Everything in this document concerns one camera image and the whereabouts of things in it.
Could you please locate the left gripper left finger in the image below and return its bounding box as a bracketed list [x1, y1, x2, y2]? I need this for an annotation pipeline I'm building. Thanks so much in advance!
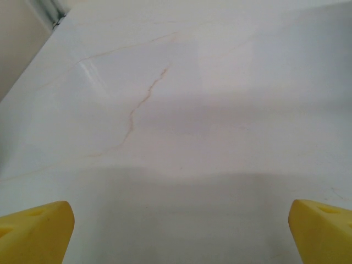
[0, 200, 75, 264]

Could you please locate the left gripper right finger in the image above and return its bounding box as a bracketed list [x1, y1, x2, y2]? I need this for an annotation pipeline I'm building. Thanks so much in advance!
[288, 199, 352, 264]

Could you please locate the aluminium frame post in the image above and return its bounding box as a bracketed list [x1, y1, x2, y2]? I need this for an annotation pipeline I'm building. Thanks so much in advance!
[45, 0, 73, 28]

